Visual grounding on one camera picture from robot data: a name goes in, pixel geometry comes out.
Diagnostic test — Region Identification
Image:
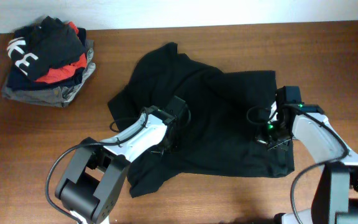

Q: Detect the black polo shirt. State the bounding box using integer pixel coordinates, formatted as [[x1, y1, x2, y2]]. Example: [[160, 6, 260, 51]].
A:
[[108, 42, 295, 197]]

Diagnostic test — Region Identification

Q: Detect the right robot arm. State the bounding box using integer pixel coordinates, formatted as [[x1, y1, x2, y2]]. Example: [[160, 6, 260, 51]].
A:
[[255, 86, 358, 224]]

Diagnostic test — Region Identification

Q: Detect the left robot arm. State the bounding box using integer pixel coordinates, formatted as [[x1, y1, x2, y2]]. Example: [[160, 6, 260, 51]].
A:
[[45, 96, 191, 223]]

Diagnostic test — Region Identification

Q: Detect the grey folded garment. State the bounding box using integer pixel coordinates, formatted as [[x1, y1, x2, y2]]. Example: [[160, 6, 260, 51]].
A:
[[1, 39, 96, 108]]

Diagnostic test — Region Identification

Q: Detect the red folded garment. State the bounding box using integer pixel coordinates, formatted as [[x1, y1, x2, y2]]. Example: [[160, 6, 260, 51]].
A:
[[35, 22, 86, 84]]

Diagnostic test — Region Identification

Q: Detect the black shirt with white letters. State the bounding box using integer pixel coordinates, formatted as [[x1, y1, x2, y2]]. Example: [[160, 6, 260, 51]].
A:
[[6, 16, 86, 82]]

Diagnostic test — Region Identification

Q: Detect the navy folded garment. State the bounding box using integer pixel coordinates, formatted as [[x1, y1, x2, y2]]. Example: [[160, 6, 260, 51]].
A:
[[7, 33, 85, 91]]

